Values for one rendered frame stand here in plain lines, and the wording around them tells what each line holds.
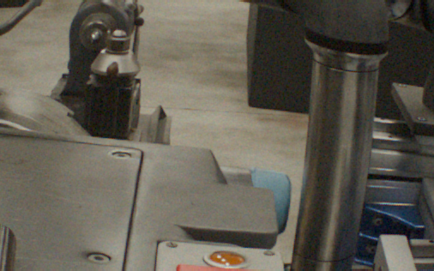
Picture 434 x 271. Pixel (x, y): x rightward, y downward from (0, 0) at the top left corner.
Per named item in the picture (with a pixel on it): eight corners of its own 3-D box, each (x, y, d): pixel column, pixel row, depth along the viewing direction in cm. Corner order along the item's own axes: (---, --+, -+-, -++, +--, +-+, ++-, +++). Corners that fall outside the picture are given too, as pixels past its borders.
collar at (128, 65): (138, 78, 162) (140, 58, 161) (87, 75, 162) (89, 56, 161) (141, 66, 170) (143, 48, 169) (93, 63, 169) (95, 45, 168)
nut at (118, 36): (128, 55, 163) (130, 33, 162) (103, 53, 163) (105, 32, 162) (130, 50, 167) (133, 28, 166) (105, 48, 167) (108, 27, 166)
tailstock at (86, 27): (130, 150, 213) (145, 5, 205) (39, 141, 213) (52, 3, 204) (140, 109, 242) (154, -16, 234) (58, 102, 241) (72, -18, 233)
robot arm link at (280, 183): (283, 251, 125) (294, 183, 123) (189, 243, 125) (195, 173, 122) (281, 227, 133) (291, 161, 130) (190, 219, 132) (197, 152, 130)
